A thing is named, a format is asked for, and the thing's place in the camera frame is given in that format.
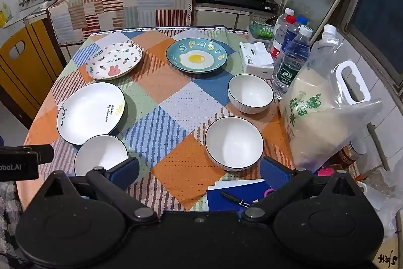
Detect white sun plate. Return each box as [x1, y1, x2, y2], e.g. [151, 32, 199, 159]
[57, 83, 126, 145]

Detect white ribbed bowl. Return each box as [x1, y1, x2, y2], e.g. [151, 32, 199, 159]
[227, 74, 274, 115]

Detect pink bunny plate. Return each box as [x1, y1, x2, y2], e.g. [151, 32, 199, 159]
[85, 42, 144, 81]

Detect blue fried egg plate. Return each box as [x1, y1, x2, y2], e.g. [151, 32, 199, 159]
[166, 38, 227, 74]

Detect pink scissors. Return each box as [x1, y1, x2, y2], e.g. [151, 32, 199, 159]
[264, 188, 274, 197]

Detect blue notebook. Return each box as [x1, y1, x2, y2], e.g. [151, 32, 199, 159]
[206, 179, 274, 212]

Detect black marker pen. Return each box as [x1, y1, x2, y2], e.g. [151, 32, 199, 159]
[221, 191, 251, 208]

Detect yellow wooden chair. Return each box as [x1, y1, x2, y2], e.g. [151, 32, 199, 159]
[1, 18, 66, 122]

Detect patchwork tablecloth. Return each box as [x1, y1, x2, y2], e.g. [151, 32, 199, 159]
[15, 25, 296, 219]

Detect green label water bottle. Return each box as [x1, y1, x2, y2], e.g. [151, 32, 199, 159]
[272, 25, 313, 99]

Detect white tissue pack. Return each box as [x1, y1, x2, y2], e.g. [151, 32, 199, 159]
[239, 42, 274, 80]

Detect green plastic basket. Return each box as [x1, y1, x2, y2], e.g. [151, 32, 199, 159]
[249, 14, 277, 39]

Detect red label water bottle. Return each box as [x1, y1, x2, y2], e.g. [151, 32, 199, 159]
[270, 13, 296, 62]

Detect clear water bottle rear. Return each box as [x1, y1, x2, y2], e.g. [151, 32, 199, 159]
[273, 8, 295, 44]

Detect blue label water bottle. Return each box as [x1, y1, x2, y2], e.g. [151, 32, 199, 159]
[281, 15, 308, 52]

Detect striped counter cloth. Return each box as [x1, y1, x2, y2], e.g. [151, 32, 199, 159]
[49, 0, 193, 46]

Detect rice bag with handle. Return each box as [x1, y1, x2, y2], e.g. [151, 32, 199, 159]
[279, 24, 383, 172]

